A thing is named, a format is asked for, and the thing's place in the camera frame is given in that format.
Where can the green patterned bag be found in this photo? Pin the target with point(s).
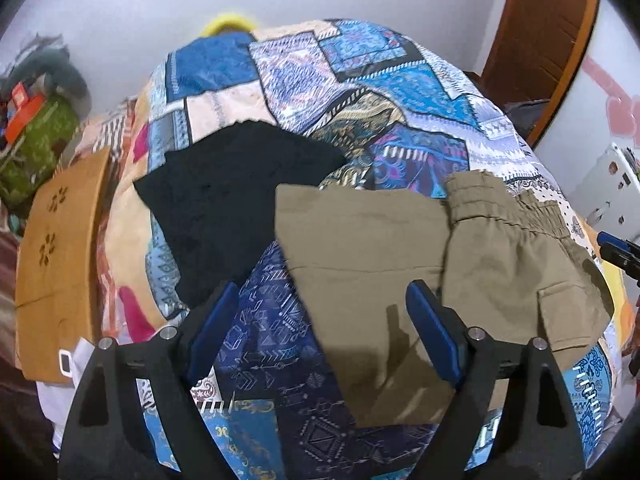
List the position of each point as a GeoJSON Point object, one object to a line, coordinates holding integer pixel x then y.
{"type": "Point", "coordinates": [31, 159]}

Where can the wooden carved board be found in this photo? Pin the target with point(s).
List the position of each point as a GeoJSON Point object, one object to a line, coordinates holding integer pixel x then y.
{"type": "Point", "coordinates": [56, 293]}

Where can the orange yellow blanket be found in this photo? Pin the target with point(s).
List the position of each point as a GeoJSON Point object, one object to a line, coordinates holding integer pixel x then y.
{"type": "Point", "coordinates": [624, 317]}

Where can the grey neck pillow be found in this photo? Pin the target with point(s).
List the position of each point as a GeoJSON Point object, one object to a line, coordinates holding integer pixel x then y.
{"type": "Point", "coordinates": [57, 75]}

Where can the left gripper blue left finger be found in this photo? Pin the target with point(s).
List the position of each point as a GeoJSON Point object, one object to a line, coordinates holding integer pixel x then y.
{"type": "Point", "coordinates": [205, 329]}

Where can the black folded garment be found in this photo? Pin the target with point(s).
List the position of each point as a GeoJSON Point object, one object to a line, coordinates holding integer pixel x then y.
{"type": "Point", "coordinates": [215, 200]}

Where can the khaki olive pants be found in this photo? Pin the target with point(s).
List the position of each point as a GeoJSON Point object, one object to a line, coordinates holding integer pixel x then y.
{"type": "Point", "coordinates": [513, 264]}

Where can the white cloth pile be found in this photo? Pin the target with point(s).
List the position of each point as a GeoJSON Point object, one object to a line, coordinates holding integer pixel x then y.
{"type": "Point", "coordinates": [56, 400]}

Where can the yellow pillow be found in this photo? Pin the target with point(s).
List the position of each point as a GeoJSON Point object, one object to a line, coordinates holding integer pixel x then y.
{"type": "Point", "coordinates": [227, 22]}

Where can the wooden door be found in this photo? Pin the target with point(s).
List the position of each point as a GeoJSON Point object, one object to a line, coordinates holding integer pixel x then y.
{"type": "Point", "coordinates": [536, 53]}

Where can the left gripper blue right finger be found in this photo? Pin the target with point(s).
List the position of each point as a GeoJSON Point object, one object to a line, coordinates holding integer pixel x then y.
{"type": "Point", "coordinates": [441, 331]}

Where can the orange box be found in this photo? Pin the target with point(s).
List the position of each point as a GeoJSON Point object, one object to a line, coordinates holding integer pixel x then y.
{"type": "Point", "coordinates": [26, 107]}

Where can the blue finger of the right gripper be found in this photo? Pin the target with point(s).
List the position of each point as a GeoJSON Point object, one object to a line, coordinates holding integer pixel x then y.
{"type": "Point", "coordinates": [623, 255]}
{"type": "Point", "coordinates": [607, 240]}

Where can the white appliance with stickers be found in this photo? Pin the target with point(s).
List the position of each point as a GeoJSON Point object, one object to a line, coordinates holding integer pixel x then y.
{"type": "Point", "coordinates": [608, 196]}

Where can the blue patchwork bed quilt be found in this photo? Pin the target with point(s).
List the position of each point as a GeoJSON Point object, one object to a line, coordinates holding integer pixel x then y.
{"type": "Point", "coordinates": [403, 117]}

